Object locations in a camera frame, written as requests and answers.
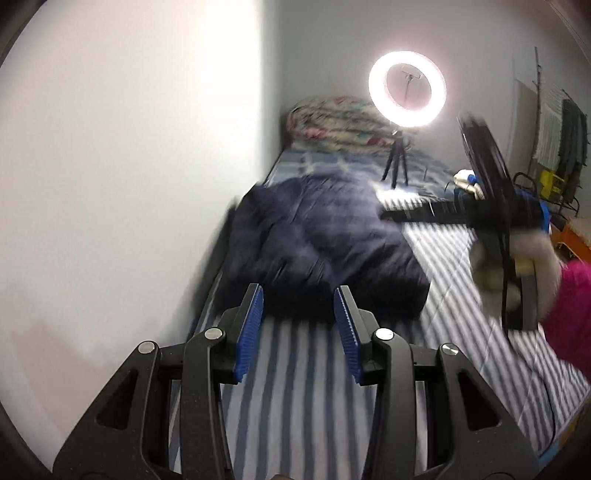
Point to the black clothes rack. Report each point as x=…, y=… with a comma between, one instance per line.
x=538, y=92

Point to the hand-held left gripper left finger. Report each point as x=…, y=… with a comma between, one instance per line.
x=249, y=337

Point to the floral quilt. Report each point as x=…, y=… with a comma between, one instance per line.
x=332, y=124

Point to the yellow crate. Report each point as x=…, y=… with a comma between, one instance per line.
x=549, y=184

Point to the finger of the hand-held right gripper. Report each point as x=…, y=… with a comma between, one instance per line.
x=429, y=213

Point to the navy puffer jacket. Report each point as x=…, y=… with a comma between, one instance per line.
x=314, y=240

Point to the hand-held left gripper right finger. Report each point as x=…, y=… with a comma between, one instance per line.
x=347, y=337

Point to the green striped towel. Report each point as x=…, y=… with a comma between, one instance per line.
x=549, y=129

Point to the grey striped bed sheet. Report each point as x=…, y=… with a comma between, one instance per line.
x=295, y=415

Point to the orange stool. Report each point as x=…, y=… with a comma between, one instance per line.
x=570, y=242

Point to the white leaning panel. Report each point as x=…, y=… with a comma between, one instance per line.
x=525, y=124

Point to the person's right hand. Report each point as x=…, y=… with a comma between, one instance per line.
x=545, y=263

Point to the black tripod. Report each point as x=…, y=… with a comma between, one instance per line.
x=397, y=152

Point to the person's right forearm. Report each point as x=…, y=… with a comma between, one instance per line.
x=572, y=314

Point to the grey-green hanging jacket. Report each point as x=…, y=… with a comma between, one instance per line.
x=570, y=138

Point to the blue checked bed sheet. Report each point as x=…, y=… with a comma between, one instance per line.
x=323, y=161

